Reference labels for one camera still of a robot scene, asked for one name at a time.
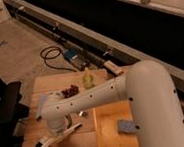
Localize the long metal floor rail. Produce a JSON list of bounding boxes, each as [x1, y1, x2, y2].
[[4, 0, 184, 102]]

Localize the blue power box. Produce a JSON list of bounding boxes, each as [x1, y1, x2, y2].
[[63, 49, 78, 61]]

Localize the white brush with black bristles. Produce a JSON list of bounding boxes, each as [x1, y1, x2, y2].
[[35, 123, 82, 147]]

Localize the brown wooden block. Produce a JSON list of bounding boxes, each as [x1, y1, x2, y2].
[[103, 61, 123, 76]]

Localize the black cable loop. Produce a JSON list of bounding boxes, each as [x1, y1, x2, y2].
[[38, 43, 78, 76]]

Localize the purple grape bunch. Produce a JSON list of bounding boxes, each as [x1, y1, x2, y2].
[[61, 84, 80, 98]]

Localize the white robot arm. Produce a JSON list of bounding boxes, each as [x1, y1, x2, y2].
[[41, 60, 184, 147]]

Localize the black chair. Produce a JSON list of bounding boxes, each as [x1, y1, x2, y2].
[[0, 79, 29, 147]]

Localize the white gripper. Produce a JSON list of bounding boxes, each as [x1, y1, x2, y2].
[[46, 116, 67, 136]]

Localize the blue sponge block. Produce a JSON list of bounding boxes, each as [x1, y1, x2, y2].
[[117, 119, 136, 134]]

